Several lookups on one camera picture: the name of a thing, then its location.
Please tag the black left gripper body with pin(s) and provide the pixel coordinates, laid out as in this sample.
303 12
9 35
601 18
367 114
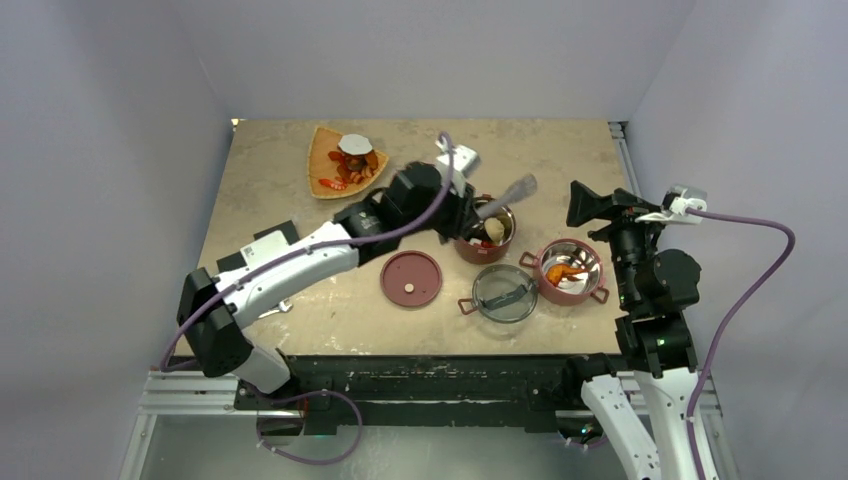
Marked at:
449 221

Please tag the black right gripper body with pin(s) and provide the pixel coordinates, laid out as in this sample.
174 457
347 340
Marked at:
629 241

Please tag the steel food tongs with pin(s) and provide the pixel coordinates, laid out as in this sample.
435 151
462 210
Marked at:
518 191

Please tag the orange fried chicken wing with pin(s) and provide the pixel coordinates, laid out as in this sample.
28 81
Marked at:
559 273

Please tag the white round rice cracker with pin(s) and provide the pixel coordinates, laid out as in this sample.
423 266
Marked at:
354 145

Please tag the glass lid with red clasp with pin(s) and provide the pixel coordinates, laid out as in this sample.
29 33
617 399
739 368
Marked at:
503 294

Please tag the white steamed bun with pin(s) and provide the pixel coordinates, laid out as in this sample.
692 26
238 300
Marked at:
495 229

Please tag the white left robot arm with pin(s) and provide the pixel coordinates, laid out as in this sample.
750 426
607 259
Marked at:
215 310

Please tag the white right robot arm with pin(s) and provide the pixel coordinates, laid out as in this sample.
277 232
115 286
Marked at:
654 287

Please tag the dark red steel lunch pot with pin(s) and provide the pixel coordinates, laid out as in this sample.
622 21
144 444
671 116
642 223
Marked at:
476 247

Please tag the white small device box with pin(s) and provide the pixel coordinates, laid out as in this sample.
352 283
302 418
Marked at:
260 252

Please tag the braised pork belly piece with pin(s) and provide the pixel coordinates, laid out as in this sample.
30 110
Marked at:
358 177

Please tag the red white shrimp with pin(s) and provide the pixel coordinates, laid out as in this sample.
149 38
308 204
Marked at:
337 184

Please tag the steel wrench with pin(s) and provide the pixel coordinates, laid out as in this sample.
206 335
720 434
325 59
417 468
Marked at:
284 306

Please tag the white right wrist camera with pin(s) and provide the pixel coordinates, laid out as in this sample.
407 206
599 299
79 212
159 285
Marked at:
677 202

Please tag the black network switch box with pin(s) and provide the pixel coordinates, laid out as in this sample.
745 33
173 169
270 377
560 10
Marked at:
285 231

